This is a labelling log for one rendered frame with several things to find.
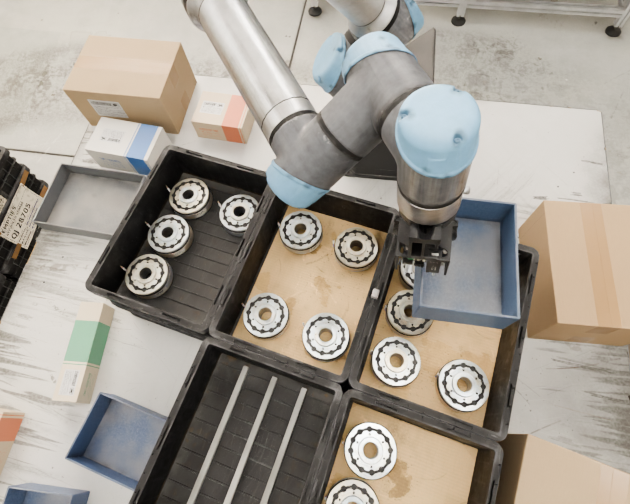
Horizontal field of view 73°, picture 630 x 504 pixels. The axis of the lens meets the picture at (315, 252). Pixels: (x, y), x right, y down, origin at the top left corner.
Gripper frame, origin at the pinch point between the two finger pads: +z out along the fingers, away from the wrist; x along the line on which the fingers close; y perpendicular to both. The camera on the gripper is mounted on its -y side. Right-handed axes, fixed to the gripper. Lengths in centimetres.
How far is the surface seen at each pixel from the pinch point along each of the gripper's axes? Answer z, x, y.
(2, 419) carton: 25, -89, 42
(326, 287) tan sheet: 27.2, -20.4, -0.3
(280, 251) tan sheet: 25.6, -33.0, -7.3
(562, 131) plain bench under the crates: 48, 37, -65
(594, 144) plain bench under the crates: 49, 46, -62
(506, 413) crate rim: 21.8, 18.2, 20.9
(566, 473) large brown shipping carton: 26.2, 29.3, 28.8
